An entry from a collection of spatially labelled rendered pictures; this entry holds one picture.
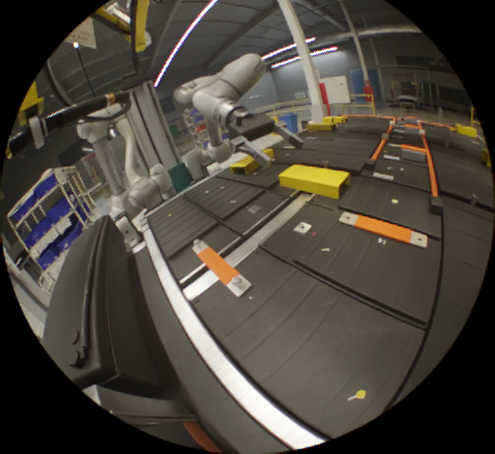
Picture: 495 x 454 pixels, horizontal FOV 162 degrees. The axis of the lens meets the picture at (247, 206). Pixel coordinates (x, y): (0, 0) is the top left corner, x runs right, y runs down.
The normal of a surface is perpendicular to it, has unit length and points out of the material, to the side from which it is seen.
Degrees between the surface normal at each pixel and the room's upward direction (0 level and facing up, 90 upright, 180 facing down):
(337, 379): 0
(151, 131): 90
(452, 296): 0
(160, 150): 90
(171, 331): 0
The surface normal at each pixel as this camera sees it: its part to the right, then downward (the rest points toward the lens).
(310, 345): -0.28, -0.82
